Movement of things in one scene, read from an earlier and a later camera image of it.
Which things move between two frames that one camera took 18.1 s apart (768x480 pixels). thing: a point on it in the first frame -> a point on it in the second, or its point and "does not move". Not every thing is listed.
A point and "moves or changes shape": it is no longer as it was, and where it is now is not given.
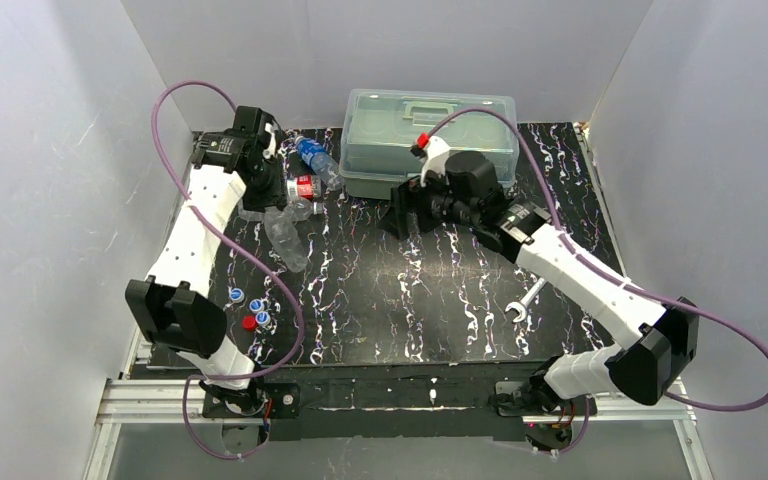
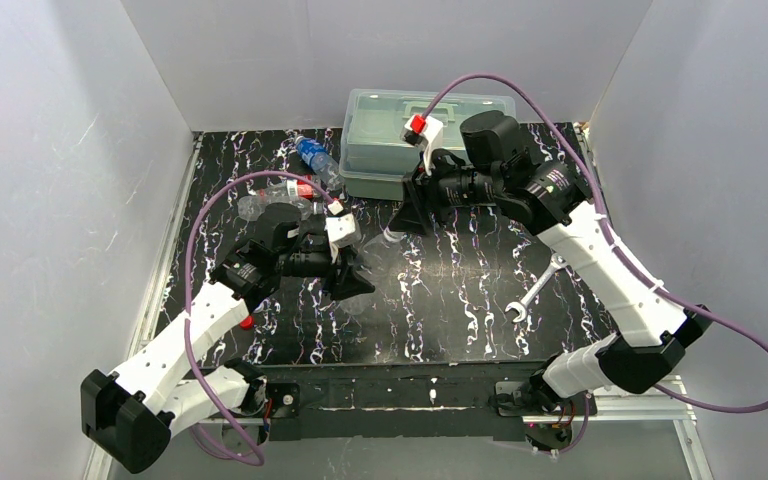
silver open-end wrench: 522,307 does not move
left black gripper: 277,192 -> 342,269
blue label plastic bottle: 322,163 does not move
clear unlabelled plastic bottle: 285,238 moves or changes shape
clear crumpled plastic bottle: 282,218 does not move
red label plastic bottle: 304,186 does not move
